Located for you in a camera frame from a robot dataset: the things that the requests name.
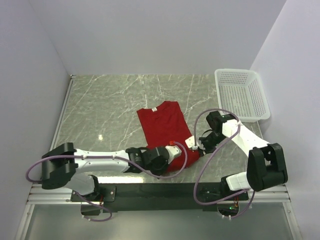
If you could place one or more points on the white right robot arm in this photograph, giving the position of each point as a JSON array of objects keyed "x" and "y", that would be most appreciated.
[{"x": 266, "y": 165}]

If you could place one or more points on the white plastic basket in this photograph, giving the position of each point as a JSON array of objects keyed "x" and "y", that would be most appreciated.
[{"x": 240, "y": 91}]

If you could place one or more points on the aluminium table edge strip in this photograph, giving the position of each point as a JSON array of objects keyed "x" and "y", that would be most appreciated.
[{"x": 60, "y": 120}]

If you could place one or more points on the aluminium frame rail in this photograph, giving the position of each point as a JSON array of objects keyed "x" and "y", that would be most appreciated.
[{"x": 39, "y": 196}]

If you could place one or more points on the red t shirt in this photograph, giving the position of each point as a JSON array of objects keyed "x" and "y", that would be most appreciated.
[{"x": 164, "y": 124}]

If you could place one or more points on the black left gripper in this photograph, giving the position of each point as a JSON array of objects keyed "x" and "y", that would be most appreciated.
[{"x": 158, "y": 172}]

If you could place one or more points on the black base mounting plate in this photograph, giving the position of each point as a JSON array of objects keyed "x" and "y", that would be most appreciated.
[{"x": 156, "y": 197}]

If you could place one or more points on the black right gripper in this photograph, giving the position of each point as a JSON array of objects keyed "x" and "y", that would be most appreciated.
[{"x": 204, "y": 147}]

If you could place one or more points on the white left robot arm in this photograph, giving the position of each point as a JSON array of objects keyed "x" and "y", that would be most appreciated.
[{"x": 66, "y": 166}]

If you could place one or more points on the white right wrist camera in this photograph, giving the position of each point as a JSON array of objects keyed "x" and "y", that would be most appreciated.
[{"x": 192, "y": 143}]

